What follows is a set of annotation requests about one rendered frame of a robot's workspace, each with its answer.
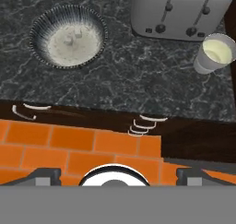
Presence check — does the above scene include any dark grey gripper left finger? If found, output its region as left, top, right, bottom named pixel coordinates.
left=0, top=167, right=62, bottom=187

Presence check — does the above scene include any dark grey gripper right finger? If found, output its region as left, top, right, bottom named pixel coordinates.
left=176, top=167, right=236, bottom=187

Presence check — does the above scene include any white ice cube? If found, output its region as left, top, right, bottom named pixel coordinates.
left=72, top=29, right=83, bottom=40
left=63, top=38, right=75, bottom=48

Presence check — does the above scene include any blue striped ice bowl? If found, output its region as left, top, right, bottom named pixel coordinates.
left=29, top=4, right=109, bottom=70

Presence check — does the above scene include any dark wooden drawer stack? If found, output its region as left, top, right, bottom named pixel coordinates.
left=128, top=112, right=236, bottom=164

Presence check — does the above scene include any white and black round object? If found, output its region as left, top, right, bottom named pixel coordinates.
left=77, top=163, right=151, bottom=187

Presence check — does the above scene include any dark wooden cabinet door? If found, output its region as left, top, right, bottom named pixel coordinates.
left=0, top=99, right=136, bottom=134

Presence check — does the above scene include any dark wooden tall cabinet panel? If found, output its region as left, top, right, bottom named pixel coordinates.
left=223, top=1, right=236, bottom=92

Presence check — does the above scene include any silver toaster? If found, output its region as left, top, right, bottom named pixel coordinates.
left=130, top=0, right=236, bottom=42

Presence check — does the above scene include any white drawer handle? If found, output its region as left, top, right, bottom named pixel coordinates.
left=129, top=125, right=149, bottom=135
left=133, top=119, right=158, bottom=130
left=138, top=114, right=169, bottom=123
left=127, top=130, right=144, bottom=138

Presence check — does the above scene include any white cabinet handle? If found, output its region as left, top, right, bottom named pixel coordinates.
left=11, top=104, right=37, bottom=122
left=23, top=102, right=53, bottom=112

